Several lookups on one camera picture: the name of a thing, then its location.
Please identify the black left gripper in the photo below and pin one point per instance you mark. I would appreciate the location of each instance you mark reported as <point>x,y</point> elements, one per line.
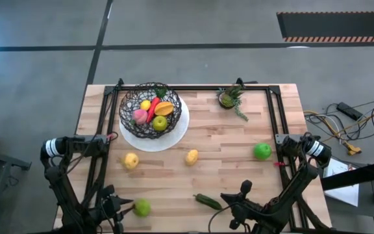
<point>109,208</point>

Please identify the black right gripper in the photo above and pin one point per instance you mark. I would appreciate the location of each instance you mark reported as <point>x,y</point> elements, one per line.
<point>247,213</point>

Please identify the yellow round fruit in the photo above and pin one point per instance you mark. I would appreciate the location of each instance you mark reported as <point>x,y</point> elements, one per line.
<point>130,161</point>

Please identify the bright green apple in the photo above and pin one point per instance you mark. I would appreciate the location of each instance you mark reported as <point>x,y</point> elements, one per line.
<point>262,151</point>

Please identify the yellow-green apple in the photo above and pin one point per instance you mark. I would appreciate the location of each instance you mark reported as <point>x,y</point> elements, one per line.
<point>159,123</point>

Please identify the pink peach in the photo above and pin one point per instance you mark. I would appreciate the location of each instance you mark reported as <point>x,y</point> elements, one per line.
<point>139,117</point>

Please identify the red-orange carrot with leaves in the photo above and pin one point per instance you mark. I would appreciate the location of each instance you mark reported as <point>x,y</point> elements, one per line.
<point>153,109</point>

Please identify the small yellow lemon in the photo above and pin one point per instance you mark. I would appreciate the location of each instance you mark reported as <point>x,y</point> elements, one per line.
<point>145,105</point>

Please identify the yellow starfruit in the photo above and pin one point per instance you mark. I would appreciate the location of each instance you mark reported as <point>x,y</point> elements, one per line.
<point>164,109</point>

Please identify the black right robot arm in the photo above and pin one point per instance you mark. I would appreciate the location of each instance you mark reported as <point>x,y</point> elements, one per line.
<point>299,182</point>

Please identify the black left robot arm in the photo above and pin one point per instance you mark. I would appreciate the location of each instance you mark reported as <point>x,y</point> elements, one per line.
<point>60,182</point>

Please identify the dark green cucumber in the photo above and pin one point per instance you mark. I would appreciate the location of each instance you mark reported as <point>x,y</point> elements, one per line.
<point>208,202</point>

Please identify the red clip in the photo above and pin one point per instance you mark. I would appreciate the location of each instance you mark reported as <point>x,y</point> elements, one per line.
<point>110,136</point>
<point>278,164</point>

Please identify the yellow oblong fruit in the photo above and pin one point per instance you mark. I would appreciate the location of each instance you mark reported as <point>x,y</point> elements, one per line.
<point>191,157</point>

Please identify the white round plate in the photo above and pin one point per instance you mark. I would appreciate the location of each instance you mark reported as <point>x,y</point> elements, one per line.
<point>161,144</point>

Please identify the potted succulent plant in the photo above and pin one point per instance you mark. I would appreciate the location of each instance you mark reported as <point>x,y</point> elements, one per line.
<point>227,99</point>

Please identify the white paper sheet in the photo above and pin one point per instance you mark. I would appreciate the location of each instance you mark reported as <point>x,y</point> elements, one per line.
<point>343,191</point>

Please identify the black power brick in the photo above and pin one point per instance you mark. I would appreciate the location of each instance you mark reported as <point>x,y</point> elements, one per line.
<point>349,111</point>

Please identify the hazard-striped black floor mat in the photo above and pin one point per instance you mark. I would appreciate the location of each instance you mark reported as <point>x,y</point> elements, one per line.
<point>336,24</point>

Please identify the black aluminium table frame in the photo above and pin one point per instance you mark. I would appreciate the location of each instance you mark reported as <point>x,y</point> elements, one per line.
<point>190,87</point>

